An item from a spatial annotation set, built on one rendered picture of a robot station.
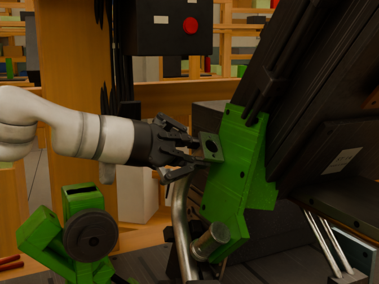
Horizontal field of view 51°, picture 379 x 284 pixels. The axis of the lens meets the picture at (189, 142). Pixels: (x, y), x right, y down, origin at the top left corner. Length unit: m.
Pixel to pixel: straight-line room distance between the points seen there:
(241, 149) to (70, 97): 0.40
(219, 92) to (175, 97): 0.13
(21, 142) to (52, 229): 0.13
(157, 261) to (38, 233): 0.41
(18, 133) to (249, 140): 0.34
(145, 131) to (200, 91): 0.48
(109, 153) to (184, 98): 0.50
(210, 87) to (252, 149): 0.49
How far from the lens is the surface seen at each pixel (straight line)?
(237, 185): 0.65
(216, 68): 8.01
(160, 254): 0.96
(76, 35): 0.88
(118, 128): 0.61
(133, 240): 1.07
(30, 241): 0.59
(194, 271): 0.72
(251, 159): 0.63
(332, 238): 0.74
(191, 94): 1.07
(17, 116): 0.57
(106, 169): 0.66
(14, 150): 0.59
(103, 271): 0.64
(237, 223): 0.64
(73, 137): 0.59
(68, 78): 0.88
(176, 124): 0.70
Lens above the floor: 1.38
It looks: 14 degrees down
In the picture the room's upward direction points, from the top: straight up
